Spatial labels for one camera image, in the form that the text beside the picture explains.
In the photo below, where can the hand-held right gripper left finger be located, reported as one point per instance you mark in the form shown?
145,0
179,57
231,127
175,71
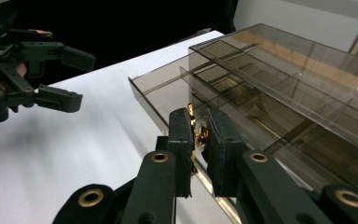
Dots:
181,149

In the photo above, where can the white board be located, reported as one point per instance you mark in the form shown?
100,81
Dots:
74,155

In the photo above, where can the white cabinet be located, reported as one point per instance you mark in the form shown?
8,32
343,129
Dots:
292,18

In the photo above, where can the smoky transparent drawer organizer box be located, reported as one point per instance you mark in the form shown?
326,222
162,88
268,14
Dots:
276,49

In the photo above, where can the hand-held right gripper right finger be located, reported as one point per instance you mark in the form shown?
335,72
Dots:
225,152

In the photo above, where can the small gold metal ornament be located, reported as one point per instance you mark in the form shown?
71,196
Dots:
202,135

